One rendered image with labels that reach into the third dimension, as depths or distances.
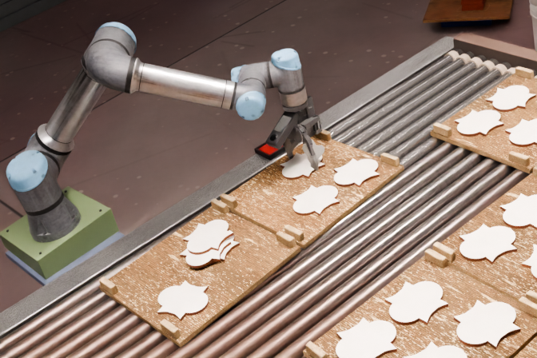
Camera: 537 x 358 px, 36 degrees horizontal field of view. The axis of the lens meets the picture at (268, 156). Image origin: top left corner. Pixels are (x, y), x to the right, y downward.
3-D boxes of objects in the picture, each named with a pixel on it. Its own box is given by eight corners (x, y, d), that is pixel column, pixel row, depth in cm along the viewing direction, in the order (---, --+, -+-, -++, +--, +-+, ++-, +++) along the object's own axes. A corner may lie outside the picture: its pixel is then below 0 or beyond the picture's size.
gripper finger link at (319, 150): (334, 161, 243) (320, 133, 241) (320, 171, 240) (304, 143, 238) (328, 162, 245) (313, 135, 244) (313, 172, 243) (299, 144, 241)
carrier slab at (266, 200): (219, 205, 241) (217, 201, 240) (316, 137, 262) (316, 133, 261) (304, 249, 217) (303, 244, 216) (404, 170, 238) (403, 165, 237)
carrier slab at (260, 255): (100, 290, 220) (98, 285, 219) (215, 208, 241) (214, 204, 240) (180, 348, 196) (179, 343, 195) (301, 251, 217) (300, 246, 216)
